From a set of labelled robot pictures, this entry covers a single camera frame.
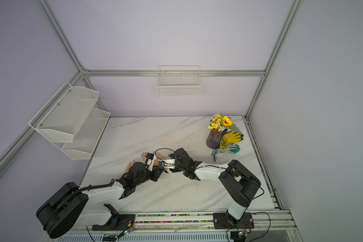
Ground aluminium frame profiles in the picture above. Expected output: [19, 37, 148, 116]
[0, 0, 305, 231]

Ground white mesh two-tier shelf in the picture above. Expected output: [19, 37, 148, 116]
[29, 82, 110, 160]

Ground teal white work glove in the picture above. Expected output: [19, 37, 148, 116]
[211, 143, 240, 156]

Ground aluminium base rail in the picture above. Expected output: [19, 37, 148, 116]
[42, 210, 303, 242]

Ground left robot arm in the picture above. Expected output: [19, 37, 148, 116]
[36, 161, 164, 239]

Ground artificial flower bouquet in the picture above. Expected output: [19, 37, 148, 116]
[208, 113, 243, 134]

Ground mannequin hand with dark nails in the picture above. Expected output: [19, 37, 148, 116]
[141, 152, 170, 173]

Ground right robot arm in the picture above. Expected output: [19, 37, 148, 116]
[167, 148, 262, 223]

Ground purple glass vase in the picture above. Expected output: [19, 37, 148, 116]
[206, 129, 222, 149]

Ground white wire wall basket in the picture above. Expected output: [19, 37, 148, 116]
[156, 65, 201, 97]

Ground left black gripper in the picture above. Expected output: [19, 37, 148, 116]
[136, 165, 164, 187]

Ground mannequin hand with white band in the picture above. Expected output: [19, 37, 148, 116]
[124, 160, 136, 173]

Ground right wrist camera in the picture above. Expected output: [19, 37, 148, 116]
[158, 159, 176, 169]

